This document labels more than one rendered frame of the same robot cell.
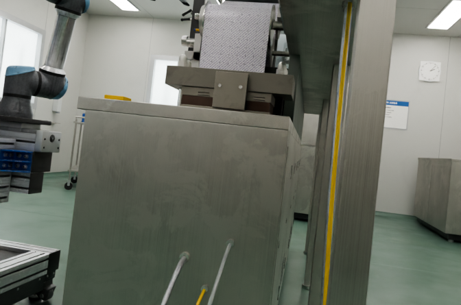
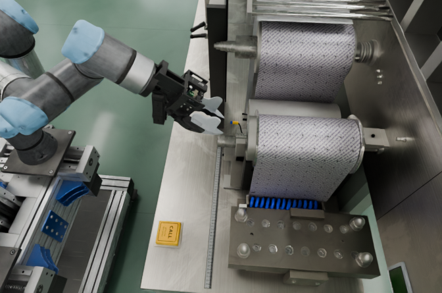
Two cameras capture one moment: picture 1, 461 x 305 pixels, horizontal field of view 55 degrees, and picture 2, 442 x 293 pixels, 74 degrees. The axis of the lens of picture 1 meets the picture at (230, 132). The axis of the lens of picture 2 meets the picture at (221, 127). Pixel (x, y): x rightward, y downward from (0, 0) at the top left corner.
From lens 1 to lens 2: 1.67 m
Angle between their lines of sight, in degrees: 56
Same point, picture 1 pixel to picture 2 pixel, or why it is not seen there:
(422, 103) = not seen: outside the picture
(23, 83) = (27, 137)
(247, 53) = (312, 185)
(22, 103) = (40, 149)
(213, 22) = (269, 164)
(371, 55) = not seen: outside the picture
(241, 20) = (310, 164)
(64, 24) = (22, 66)
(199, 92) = not seen: hidden behind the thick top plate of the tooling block
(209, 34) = (263, 172)
